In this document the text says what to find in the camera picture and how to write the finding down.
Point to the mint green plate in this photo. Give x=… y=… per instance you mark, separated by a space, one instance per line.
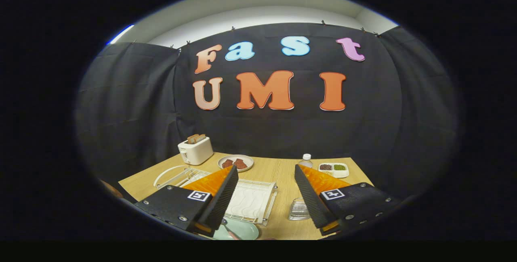
x=246 y=229

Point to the clear plastic bottle white cap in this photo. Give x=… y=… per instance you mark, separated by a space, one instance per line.
x=306 y=161

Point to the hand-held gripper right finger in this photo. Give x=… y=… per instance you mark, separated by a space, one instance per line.
x=311 y=197

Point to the brown meat patty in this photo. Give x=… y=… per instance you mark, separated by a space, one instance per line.
x=227 y=164
x=240 y=164

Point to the bread slices in toaster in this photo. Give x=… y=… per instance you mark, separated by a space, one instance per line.
x=196 y=138

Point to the beige plate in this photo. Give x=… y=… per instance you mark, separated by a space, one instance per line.
x=249 y=162

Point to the white toaster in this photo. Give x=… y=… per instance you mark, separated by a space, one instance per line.
x=198 y=153

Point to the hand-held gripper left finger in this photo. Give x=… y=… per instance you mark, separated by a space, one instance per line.
x=222 y=199

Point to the narrow ceiling light strip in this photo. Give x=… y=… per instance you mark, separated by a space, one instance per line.
x=121 y=34

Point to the white divided tray with beans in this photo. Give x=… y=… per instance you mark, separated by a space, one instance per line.
x=344 y=174

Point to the white ribbed drain tray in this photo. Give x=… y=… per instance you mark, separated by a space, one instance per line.
x=252 y=199

